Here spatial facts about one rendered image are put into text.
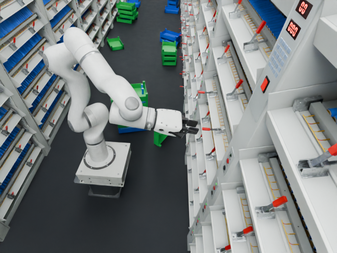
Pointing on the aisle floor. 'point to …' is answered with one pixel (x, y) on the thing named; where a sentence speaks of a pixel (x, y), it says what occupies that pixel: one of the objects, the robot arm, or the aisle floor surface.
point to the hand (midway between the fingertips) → (192, 127)
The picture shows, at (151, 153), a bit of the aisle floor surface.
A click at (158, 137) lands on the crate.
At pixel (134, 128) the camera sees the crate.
